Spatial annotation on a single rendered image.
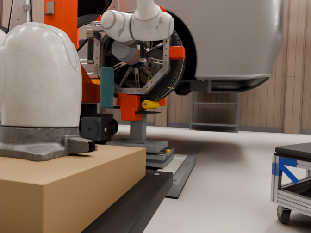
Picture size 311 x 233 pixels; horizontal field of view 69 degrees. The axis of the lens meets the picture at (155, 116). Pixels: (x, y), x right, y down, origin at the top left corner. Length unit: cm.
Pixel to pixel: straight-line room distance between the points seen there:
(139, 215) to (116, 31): 73
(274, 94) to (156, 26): 499
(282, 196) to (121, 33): 95
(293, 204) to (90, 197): 88
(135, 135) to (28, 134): 127
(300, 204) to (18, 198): 99
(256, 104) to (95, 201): 540
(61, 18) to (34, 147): 136
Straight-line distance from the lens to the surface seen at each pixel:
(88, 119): 173
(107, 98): 148
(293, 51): 588
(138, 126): 169
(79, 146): 48
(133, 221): 42
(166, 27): 93
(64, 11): 178
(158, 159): 153
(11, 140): 51
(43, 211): 31
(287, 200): 113
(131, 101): 153
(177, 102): 572
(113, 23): 96
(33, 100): 48
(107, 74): 149
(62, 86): 49
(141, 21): 93
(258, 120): 570
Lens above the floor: 49
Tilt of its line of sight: 2 degrees down
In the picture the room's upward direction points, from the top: 2 degrees clockwise
